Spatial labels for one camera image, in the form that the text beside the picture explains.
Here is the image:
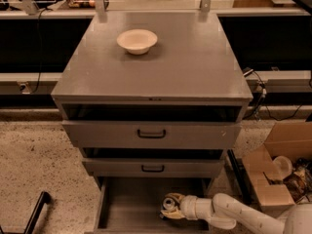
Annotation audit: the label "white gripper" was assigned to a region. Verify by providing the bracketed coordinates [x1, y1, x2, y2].
[161, 193, 198, 220]

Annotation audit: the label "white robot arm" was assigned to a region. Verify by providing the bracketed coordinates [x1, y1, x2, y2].
[161, 193, 312, 234]

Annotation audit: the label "grey bottom drawer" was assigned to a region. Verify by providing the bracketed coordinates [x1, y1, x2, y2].
[94, 177, 210, 234]

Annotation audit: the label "grey drawer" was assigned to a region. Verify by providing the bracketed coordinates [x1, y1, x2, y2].
[94, 177, 210, 234]
[82, 148, 223, 178]
[63, 103, 241, 149]

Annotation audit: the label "grey middle drawer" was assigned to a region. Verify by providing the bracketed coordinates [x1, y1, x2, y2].
[82, 148, 223, 178]

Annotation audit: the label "grey drawer cabinet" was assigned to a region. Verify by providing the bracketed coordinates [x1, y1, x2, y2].
[51, 11, 254, 234]

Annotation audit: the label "grey top drawer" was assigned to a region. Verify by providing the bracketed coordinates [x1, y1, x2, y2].
[63, 103, 241, 149]

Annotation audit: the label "black metal bar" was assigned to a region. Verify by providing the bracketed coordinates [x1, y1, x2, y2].
[227, 149, 252, 205]

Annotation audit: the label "clear plastic cup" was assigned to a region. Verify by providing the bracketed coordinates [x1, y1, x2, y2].
[273, 156, 293, 178]

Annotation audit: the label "crumpled snack bags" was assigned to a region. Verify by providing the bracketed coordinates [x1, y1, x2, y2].
[283, 158, 312, 203]

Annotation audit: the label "black chair leg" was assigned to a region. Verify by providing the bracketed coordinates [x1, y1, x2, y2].
[0, 191, 52, 234]

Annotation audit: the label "brown cardboard box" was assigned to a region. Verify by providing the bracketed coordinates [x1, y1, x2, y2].
[242, 122, 312, 214]

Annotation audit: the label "white paper bowl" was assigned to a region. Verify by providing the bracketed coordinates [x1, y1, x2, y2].
[117, 29, 158, 55]

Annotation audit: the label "black cables at right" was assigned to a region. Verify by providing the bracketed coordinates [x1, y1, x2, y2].
[242, 67, 306, 122]

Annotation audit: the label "black power cable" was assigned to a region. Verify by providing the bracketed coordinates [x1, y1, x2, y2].
[30, 7, 50, 95]

